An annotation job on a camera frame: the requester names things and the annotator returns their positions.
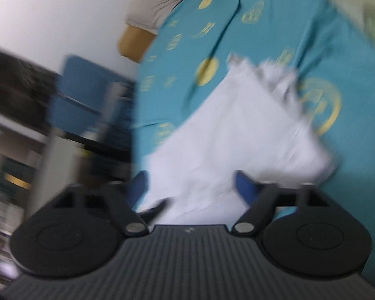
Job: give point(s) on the yellow bed headboard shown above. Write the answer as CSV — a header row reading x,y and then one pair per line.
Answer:
x,y
134,45

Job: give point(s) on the green cartoon print blanket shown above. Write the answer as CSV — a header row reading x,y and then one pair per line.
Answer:
x,y
362,3

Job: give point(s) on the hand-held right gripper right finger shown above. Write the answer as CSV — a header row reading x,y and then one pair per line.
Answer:
x,y
247,187

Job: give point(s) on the blue covered chair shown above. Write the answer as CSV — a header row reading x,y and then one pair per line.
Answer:
x,y
68,115
90,75

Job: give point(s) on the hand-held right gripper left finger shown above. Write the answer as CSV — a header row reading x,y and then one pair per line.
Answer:
x,y
139,189

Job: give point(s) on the dark window with grille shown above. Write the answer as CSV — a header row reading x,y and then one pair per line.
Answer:
x,y
15,84

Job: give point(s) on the teal smiley print bed sheet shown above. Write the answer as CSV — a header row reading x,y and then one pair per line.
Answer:
x,y
284,40

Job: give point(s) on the grey pillow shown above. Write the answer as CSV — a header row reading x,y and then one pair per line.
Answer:
x,y
159,3

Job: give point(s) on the white t-shirt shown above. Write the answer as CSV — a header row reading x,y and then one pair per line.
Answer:
x,y
237,137

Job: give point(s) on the grey cloth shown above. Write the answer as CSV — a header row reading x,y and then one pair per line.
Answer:
x,y
115,106

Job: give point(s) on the white desk with black legs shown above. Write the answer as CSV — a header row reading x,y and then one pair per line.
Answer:
x,y
47,168

